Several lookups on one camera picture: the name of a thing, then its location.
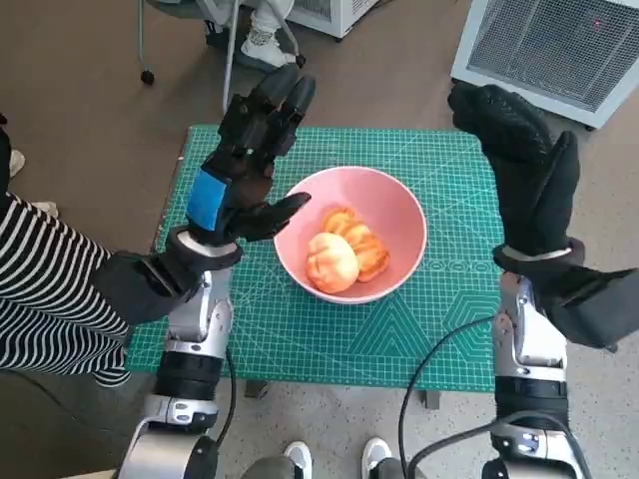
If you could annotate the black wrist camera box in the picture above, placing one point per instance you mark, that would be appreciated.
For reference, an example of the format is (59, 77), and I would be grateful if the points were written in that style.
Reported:
(594, 309)
(135, 289)

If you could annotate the pink bowl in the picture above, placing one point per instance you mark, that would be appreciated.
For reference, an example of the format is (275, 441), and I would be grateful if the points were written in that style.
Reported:
(394, 209)

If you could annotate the white shoe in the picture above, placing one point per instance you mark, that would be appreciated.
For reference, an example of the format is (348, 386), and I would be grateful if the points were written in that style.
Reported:
(298, 456)
(375, 454)

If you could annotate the person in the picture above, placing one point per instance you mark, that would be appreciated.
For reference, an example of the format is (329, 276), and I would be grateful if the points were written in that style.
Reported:
(45, 289)

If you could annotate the beige shoe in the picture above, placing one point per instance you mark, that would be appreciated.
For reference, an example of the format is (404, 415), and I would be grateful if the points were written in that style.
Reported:
(17, 162)
(45, 208)

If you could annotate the bare left robot hand, blue tape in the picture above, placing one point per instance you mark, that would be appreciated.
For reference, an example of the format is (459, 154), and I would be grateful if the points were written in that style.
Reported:
(249, 135)

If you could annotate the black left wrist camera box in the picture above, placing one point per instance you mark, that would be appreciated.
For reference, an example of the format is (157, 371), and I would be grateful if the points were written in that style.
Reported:
(135, 289)

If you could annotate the metal table bracket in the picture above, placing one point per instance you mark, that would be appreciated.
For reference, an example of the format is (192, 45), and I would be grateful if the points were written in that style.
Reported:
(255, 389)
(432, 399)

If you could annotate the round toy bread bun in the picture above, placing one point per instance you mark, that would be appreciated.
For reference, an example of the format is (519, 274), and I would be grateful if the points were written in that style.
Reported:
(332, 262)

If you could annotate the long braided toy bread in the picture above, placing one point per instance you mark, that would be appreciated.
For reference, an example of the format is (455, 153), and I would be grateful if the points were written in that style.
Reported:
(369, 244)

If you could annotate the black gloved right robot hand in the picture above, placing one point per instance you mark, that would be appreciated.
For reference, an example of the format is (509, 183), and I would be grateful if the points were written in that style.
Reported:
(534, 189)

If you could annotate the small white grille appliance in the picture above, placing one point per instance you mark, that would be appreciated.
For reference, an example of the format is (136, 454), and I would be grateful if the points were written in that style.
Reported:
(339, 20)

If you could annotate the seated person's leg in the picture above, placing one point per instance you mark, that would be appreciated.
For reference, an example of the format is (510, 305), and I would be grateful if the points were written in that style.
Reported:
(264, 50)

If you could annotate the dark gray leg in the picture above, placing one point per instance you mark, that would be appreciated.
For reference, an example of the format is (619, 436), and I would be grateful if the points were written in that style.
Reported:
(269, 469)
(394, 469)

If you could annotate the large white grille appliance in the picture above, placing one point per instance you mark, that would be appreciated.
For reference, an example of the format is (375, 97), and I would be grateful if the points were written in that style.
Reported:
(549, 50)

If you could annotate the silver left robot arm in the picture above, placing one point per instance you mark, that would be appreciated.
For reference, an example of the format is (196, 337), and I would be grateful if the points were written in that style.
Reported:
(194, 349)

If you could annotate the metal office chair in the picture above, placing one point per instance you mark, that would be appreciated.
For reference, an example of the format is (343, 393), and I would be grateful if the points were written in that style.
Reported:
(228, 60)

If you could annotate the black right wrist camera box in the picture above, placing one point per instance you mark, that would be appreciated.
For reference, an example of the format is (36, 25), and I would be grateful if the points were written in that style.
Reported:
(594, 309)

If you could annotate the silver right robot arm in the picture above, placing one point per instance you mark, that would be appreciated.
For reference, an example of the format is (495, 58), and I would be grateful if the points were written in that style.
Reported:
(529, 359)

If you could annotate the green cutting mat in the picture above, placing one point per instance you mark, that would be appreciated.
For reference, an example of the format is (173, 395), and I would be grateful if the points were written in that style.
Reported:
(324, 344)

